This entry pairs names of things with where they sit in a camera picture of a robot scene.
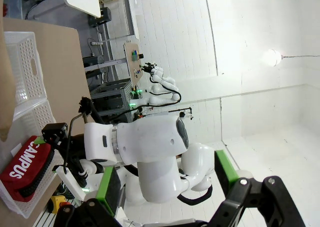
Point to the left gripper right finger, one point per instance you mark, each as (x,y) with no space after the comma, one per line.
(250,202)

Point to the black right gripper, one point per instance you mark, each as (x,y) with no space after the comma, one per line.
(75,147)

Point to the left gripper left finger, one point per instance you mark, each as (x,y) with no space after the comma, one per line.
(107,187)

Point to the red zippered pencil case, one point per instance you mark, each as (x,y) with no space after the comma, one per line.
(25,167)

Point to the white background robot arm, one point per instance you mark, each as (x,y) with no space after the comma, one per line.
(165,83)

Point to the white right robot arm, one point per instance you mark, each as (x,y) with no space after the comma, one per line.
(150,142)

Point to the person's right hand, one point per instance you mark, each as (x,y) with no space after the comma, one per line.
(5,99)

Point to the white perforated plastic basket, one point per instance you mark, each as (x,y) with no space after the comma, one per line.
(25,62)
(42,117)

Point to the yellow emergency stop box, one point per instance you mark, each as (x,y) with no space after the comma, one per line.
(56,203)

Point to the grey metal equipment rack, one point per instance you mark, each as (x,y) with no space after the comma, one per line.
(110,97)

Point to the white power strip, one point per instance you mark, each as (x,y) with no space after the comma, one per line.
(97,43)

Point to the wooden task board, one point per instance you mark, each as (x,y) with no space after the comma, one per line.
(130,62)

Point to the black box under table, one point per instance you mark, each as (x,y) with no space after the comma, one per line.
(100,18)

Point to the round white lamp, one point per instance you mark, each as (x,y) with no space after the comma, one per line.
(271,58)

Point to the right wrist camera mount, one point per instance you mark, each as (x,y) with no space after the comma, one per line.
(70,184)

